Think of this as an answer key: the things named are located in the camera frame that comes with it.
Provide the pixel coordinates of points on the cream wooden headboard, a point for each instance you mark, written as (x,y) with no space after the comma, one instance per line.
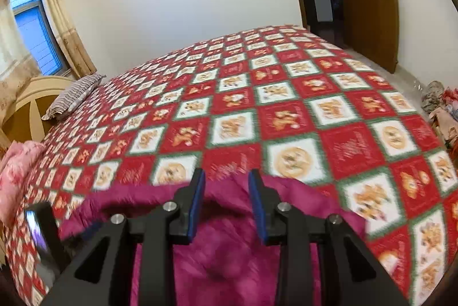
(35,105)

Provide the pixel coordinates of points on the pink floral quilt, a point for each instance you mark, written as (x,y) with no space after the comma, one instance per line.
(18,177)

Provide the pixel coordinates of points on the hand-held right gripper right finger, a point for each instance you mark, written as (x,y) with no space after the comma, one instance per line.
(256,202)

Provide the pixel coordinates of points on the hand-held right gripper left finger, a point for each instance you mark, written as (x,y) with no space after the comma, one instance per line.
(197,200)

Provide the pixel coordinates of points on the beige floral curtain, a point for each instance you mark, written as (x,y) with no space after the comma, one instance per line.
(68,37)

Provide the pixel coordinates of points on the brown wooden door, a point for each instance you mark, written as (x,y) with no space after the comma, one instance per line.
(365,5)

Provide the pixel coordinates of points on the red checkered printed bedspread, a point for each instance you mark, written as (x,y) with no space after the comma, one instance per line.
(286,112)

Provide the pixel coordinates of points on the magenta down jacket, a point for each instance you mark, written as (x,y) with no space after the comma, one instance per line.
(222,266)

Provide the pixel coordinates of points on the striped pillow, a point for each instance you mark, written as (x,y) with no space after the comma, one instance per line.
(75,95)

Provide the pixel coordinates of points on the sheer patterned curtain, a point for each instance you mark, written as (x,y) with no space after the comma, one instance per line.
(12,52)

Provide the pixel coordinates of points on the window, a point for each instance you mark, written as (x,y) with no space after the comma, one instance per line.
(32,30)

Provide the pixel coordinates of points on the pile of clothes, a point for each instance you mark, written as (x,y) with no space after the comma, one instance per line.
(442,105)

